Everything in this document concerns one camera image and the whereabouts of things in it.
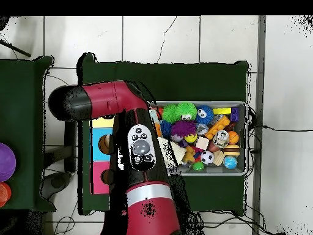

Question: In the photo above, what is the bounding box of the cream knitted cloth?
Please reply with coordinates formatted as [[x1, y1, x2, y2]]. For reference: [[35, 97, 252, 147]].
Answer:
[[157, 136, 186, 167]]

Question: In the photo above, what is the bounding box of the wooden box with three holes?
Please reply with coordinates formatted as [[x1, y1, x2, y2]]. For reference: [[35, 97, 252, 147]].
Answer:
[[89, 116, 116, 195]]

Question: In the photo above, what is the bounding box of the silver mesh bin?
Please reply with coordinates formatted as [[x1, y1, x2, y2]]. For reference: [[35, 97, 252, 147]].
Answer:
[[149, 100, 248, 177]]

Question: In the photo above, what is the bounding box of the purple spiky toy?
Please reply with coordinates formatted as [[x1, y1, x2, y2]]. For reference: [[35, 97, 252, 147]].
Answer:
[[171, 120, 197, 137]]

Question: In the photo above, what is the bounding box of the large green spiky ball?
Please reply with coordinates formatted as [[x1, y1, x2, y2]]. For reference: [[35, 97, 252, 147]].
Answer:
[[176, 102, 197, 121]]

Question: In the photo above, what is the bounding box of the blue spiky ball with eyes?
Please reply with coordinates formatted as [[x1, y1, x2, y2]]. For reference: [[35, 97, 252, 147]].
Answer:
[[196, 105, 215, 125]]

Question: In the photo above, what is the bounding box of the dark green table cloth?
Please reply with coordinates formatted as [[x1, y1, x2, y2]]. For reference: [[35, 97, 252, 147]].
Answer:
[[0, 55, 57, 212], [77, 52, 250, 216]]

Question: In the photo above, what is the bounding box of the small soccer ball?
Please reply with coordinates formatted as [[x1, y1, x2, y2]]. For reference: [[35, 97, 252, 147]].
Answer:
[[201, 150, 215, 165]]

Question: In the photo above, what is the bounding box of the long orange building block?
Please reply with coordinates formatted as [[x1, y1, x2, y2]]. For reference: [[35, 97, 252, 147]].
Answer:
[[205, 116, 231, 140]]

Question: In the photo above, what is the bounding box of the silver drink can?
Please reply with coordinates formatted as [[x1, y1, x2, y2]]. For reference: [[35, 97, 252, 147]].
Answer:
[[212, 130, 229, 149]]

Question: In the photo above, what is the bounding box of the orange toy basketball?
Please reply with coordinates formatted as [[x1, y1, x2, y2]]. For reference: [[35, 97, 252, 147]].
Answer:
[[227, 130, 240, 144]]

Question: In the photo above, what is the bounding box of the black stand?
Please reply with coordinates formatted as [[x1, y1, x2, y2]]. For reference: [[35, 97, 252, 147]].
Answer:
[[40, 119, 78, 200]]

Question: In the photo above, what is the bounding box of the purple bowl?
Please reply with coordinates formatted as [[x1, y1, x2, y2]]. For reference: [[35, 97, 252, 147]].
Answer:
[[0, 142, 17, 182]]

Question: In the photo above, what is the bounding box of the black rod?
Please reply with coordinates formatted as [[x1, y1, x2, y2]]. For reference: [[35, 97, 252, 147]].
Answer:
[[0, 39, 32, 58]]

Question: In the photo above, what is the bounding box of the orange ribbed disc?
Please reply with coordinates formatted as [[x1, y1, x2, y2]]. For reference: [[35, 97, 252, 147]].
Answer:
[[0, 182, 12, 208]]

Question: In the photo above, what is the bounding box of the black cable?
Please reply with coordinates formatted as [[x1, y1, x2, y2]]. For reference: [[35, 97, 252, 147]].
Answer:
[[262, 125, 313, 132]]

